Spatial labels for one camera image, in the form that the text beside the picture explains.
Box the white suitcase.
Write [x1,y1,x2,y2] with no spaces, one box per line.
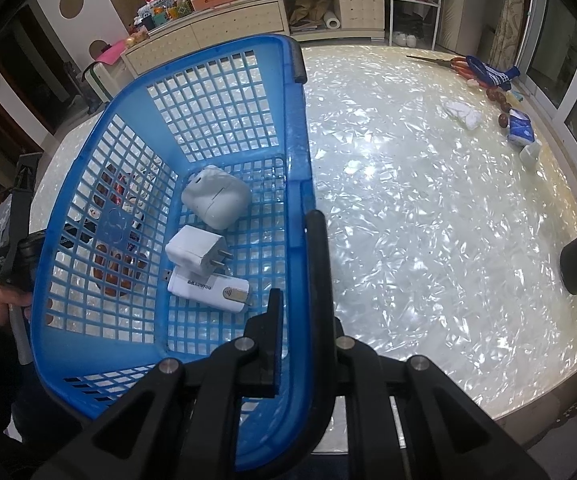
[82,57,129,103]

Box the brown hair claw clip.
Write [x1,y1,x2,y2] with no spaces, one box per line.
[91,240,149,296]

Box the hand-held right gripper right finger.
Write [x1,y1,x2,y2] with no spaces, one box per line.
[304,210,551,480]

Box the white charger plug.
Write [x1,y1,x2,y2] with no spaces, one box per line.
[165,225,232,277]

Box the blue striped cloth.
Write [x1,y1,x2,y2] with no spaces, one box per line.
[465,56,520,92]

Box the cream TV cabinet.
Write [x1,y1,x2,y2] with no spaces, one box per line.
[118,0,386,78]

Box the white USB dongle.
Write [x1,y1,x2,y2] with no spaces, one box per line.
[162,267,250,313]

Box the white wire rack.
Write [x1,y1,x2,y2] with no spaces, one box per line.
[385,0,444,48]

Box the cluster of small bottles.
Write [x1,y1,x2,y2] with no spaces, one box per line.
[133,0,194,31]

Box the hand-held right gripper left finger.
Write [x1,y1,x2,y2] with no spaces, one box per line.
[33,287,285,480]

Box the dark wooden door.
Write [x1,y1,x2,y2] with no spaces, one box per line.
[0,0,69,161]

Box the white earbud case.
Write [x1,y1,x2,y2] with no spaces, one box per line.
[182,165,252,229]

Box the pink cloth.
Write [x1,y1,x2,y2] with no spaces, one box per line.
[88,42,126,66]

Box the grey standing air conditioner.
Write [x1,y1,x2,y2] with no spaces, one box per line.
[438,0,506,53]

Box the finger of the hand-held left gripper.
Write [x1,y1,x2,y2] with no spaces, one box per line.
[13,152,39,241]

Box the glass sliding door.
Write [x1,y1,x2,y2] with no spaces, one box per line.
[523,0,577,196]

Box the small white cup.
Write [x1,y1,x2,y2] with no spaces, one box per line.
[519,141,543,167]

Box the crumpled white tissue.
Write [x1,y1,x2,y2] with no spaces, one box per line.
[443,99,483,131]

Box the brown bead string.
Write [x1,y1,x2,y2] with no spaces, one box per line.
[485,89,511,128]

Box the blue tissue packet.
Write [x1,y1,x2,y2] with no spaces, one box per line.
[507,109,534,145]

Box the blue plastic basket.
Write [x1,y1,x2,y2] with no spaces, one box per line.
[29,34,336,476]

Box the person's left hand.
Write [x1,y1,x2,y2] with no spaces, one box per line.
[0,282,32,328]

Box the patterned curtain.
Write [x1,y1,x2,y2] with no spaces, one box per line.
[491,0,536,66]

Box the red lanyard keychain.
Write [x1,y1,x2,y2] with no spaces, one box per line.
[101,165,134,206]

